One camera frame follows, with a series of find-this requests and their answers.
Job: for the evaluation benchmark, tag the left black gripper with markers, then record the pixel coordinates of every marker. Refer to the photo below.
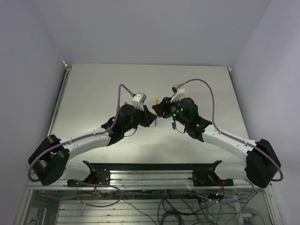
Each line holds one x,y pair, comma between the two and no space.
148,117

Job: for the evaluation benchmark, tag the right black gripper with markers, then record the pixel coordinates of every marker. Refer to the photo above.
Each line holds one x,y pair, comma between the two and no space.
164,106

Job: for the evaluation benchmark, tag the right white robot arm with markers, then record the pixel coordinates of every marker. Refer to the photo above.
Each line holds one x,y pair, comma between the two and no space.
259,163

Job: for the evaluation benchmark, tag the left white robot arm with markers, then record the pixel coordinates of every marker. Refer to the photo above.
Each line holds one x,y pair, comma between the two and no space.
51,161

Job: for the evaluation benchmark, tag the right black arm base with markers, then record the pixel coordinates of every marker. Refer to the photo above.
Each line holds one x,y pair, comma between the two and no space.
203,175

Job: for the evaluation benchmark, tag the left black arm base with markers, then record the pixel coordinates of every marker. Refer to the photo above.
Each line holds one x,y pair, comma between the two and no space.
85,174

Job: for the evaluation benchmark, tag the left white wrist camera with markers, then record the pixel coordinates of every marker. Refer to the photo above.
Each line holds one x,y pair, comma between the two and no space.
138,100

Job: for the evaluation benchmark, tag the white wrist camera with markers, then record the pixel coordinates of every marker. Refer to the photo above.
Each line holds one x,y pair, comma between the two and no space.
178,92
138,100

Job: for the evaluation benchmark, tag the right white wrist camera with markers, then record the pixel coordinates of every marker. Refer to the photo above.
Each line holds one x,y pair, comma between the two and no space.
178,92

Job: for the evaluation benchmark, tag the aluminium mounting rail frame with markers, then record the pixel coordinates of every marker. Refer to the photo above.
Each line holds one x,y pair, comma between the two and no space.
149,197

